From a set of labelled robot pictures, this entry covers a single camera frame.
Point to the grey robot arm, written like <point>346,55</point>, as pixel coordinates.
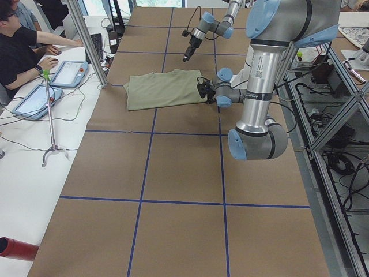
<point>272,26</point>
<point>208,23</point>

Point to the far blue teach pendant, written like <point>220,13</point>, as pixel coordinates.
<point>69,74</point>

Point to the red cylindrical bottle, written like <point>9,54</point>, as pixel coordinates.
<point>14,249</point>

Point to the metal reacher grabber tool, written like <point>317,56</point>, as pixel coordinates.
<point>54,148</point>

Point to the black keyboard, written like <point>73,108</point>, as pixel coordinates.
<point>98,44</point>

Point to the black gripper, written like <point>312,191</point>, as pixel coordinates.
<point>211,93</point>
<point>192,43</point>

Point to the olive green long-sleeve shirt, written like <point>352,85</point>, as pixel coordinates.
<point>155,90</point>

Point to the blue teach pendant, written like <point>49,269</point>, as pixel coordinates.
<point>34,105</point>
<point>69,74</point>

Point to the near blue teach pendant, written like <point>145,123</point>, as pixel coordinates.
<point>34,105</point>

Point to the person in blue shirt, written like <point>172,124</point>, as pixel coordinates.
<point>25,15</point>

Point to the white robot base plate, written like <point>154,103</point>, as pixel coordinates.
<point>236,80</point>

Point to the person in black shirt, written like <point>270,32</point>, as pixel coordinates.
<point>22,49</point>

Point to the aluminium frame post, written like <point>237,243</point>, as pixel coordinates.
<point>77,17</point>

